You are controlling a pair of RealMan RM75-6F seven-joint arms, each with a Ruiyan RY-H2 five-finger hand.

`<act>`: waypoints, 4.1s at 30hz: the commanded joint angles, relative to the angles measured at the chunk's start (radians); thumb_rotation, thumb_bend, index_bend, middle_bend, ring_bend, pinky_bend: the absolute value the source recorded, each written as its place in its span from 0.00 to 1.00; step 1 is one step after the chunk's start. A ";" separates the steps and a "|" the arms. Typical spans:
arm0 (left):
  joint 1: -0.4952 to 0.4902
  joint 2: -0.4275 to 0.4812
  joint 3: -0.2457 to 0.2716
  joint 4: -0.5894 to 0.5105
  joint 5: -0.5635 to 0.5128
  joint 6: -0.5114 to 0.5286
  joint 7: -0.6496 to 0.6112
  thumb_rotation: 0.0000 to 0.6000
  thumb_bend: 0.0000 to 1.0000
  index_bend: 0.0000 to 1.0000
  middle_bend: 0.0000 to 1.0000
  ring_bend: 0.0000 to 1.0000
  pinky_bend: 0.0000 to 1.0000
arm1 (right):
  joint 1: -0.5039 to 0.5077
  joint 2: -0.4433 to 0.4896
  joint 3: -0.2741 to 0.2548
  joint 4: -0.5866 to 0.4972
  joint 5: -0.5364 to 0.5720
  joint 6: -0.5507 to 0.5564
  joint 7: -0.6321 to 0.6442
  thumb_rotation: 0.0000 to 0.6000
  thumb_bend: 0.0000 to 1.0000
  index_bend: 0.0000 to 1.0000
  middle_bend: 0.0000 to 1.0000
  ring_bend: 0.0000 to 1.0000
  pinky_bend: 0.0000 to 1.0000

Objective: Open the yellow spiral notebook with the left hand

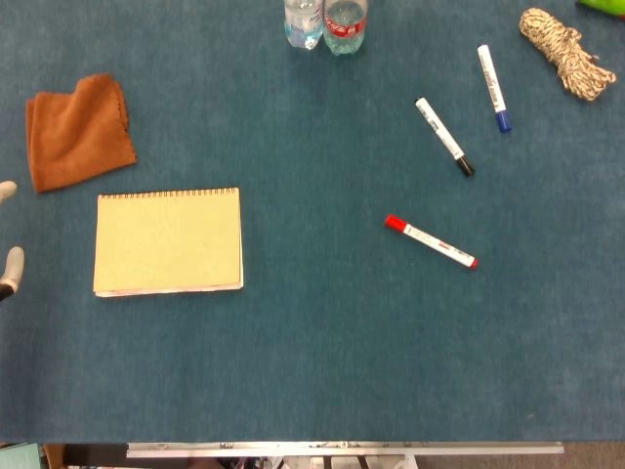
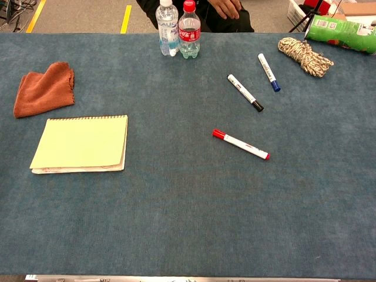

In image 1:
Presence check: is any orange folded cloth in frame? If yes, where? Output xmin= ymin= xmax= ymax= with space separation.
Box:
xmin=24 ymin=72 xmax=139 ymax=194

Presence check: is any green chip can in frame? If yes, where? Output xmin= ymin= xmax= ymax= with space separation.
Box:
xmin=575 ymin=0 xmax=625 ymax=21

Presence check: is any blue cap white marker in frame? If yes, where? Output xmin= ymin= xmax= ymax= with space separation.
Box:
xmin=477 ymin=44 xmax=514 ymax=134

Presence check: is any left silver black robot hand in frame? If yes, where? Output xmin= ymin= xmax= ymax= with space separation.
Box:
xmin=0 ymin=180 xmax=25 ymax=303

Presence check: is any red label clear bottle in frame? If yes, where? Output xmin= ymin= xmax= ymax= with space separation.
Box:
xmin=321 ymin=0 xmax=369 ymax=57

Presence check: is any black cap white marker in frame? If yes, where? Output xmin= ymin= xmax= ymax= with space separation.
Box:
xmin=414 ymin=96 xmax=477 ymax=178

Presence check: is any red cap white marker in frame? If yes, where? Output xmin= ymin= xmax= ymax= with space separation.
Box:
xmin=384 ymin=213 xmax=479 ymax=272

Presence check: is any brown cardboard piece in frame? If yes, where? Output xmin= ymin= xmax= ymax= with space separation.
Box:
xmin=42 ymin=443 xmax=67 ymax=469

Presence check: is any aluminium table edge rail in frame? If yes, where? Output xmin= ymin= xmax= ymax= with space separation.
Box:
xmin=125 ymin=441 xmax=565 ymax=459

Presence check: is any yellow spiral notebook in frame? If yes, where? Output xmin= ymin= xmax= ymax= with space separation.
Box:
xmin=92 ymin=186 xmax=244 ymax=299

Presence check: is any blue label water bottle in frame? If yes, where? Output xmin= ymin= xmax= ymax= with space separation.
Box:
xmin=283 ymin=0 xmax=324 ymax=52

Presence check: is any beige braided rope bundle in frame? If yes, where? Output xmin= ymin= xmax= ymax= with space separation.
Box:
xmin=518 ymin=7 xmax=618 ymax=103

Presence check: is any blue felt table cover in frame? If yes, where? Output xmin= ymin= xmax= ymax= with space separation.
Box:
xmin=0 ymin=0 xmax=625 ymax=445

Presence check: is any teal flat panel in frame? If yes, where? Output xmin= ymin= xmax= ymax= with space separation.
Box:
xmin=0 ymin=442 xmax=43 ymax=469

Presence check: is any white metal frame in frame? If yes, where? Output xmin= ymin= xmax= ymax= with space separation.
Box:
xmin=280 ymin=454 xmax=419 ymax=469

